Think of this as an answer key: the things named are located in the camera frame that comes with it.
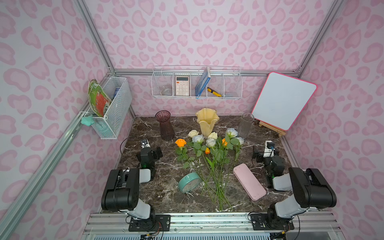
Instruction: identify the white calculator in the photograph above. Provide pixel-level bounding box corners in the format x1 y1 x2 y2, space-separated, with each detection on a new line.
175 76 190 97

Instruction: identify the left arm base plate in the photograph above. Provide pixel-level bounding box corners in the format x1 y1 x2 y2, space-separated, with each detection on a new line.
129 215 171 232

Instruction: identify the wooden easel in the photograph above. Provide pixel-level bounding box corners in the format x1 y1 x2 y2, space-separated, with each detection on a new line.
259 121 286 137

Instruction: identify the pale blue rose back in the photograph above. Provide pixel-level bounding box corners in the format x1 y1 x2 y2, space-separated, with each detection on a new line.
223 128 238 150

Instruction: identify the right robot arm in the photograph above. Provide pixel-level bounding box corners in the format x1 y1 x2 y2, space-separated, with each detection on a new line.
252 142 337 230

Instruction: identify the yellow utility knife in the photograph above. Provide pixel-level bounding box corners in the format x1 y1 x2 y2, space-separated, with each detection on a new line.
207 88 222 98

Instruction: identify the small glass jar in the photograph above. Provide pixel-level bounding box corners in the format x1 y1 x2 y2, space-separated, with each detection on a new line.
161 86 173 96

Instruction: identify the yellow flared vase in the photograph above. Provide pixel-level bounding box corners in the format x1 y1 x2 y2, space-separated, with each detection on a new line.
196 108 220 138

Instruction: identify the blue book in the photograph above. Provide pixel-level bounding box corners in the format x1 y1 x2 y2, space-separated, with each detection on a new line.
195 67 211 98

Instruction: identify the clear glass vase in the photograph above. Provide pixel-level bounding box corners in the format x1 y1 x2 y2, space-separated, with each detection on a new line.
238 113 255 139

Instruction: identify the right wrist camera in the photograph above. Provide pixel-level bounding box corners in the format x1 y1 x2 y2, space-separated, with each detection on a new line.
263 141 275 158

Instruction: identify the pink pencil case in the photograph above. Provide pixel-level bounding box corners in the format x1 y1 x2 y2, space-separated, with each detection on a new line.
233 164 267 202

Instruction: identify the large orange rose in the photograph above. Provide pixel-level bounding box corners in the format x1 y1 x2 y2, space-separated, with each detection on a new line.
175 139 204 183

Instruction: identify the white rose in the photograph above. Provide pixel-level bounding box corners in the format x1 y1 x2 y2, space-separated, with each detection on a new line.
206 138 217 148
233 137 245 162

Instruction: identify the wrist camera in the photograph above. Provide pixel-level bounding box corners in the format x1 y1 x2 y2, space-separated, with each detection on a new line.
263 141 275 158
141 139 151 149

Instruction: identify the pale blue rose left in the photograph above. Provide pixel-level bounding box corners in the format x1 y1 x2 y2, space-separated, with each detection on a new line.
192 135 204 157

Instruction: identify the dark red glass vase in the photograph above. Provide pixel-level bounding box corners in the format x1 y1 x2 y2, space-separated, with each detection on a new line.
155 110 175 141

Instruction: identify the cream rose centre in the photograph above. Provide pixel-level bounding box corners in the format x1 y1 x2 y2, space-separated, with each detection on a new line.
208 132 218 140

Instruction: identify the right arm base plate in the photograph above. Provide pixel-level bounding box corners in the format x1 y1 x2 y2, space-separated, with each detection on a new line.
248 213 295 231

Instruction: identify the white wire basket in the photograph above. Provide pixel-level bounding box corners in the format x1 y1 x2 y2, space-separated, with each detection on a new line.
90 77 133 140

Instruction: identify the cream rose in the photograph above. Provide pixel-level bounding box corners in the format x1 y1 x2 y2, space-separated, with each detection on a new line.
208 132 218 140
188 130 199 139

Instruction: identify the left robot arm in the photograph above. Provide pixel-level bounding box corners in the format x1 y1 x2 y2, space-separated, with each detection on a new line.
101 147 163 230

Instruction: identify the pale blue rose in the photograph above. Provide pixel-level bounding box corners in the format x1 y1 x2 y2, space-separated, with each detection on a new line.
223 128 238 150
192 135 204 157

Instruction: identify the clear wall shelf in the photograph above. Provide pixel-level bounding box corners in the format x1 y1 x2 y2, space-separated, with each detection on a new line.
151 65 243 100

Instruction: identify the teal round alarm clock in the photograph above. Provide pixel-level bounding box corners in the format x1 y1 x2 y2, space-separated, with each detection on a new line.
178 172 202 194

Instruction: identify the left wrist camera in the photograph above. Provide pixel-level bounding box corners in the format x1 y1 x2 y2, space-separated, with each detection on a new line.
141 139 151 149

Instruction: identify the whiteboard with pink frame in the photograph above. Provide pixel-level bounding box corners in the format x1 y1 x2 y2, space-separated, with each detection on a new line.
252 72 318 131

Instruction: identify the green red picture plate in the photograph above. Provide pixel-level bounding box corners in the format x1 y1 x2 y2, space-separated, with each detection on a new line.
88 79 112 117

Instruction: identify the cream rose left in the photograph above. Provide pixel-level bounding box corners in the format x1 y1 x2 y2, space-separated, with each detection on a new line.
188 130 199 139

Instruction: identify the orange tulip bud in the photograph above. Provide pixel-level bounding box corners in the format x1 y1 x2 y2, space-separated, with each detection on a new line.
205 147 224 211

